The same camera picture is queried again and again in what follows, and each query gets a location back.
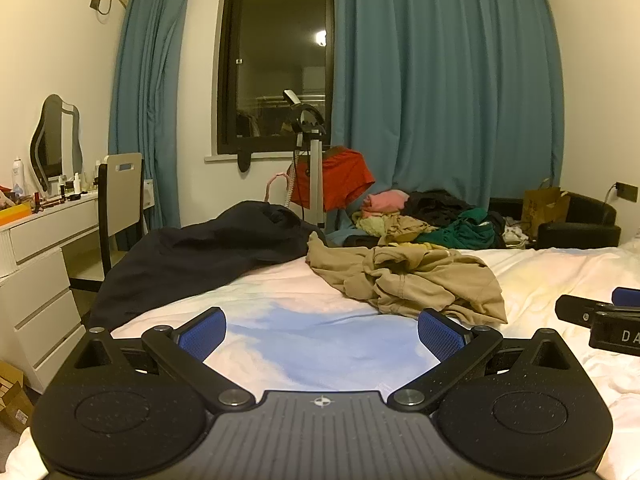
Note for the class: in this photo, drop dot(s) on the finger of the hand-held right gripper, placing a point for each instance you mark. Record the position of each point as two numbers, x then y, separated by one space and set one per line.
575 309
627 296

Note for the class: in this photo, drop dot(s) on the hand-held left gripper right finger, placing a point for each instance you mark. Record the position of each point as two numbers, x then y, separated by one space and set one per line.
441 335

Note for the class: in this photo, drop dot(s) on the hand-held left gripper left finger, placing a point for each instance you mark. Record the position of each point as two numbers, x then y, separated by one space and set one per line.
202 334

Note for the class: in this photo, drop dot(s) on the tan shirt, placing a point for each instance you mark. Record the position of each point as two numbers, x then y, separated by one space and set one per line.
430 280

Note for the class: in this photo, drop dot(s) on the beige crumpled clothes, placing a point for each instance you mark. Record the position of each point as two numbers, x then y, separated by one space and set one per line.
395 227

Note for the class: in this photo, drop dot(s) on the black crumpled clothes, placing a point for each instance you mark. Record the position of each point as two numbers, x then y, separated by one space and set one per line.
440 205

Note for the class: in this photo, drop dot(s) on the black garment on bed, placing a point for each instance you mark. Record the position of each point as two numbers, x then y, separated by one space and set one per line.
200 255

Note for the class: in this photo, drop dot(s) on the black sofa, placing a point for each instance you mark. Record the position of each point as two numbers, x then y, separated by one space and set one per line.
580 227

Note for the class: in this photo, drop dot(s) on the white crumpled garment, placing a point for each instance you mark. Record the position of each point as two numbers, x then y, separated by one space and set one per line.
514 235

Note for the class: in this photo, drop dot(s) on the green garment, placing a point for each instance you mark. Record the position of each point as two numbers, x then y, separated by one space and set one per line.
465 234

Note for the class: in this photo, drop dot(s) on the brown paper bag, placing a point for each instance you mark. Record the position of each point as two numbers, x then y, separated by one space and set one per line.
542 207

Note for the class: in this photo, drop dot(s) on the blue cloth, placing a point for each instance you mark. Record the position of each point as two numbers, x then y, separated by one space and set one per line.
350 239

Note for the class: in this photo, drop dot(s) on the pink garment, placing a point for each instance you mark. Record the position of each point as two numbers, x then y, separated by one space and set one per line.
385 201

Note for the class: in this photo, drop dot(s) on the white and black chair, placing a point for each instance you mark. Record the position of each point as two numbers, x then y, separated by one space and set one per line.
122 195

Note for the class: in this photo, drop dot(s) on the pink hanger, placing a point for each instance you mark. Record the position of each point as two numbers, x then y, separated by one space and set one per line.
275 182

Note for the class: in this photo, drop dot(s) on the white dresser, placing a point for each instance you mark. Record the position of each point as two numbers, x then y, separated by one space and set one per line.
40 270

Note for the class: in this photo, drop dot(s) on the red garment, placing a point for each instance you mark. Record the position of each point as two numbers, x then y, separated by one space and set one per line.
342 177

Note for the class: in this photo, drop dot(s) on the silver tripod stand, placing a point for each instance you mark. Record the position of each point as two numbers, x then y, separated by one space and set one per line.
314 175

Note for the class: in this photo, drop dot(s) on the small white bottle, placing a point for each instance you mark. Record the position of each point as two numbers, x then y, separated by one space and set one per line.
77 183

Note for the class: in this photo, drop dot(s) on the cardboard box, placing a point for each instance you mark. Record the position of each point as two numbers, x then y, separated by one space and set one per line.
15 400

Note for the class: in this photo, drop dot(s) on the orange box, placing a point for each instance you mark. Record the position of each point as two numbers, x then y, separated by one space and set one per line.
12 215

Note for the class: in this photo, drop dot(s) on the white spray bottle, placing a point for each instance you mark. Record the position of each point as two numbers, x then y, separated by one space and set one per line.
18 177

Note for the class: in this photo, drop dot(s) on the wavy mirror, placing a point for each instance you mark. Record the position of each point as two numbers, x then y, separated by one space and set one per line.
52 140

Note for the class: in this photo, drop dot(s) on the wide blue curtain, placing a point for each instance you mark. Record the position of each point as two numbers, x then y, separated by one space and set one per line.
450 85

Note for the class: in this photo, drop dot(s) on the narrow blue curtain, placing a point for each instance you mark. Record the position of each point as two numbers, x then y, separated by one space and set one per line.
150 85

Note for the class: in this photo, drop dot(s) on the dark window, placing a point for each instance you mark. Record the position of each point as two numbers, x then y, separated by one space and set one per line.
270 60

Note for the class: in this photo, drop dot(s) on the dark wall socket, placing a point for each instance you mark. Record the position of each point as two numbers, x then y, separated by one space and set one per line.
626 191

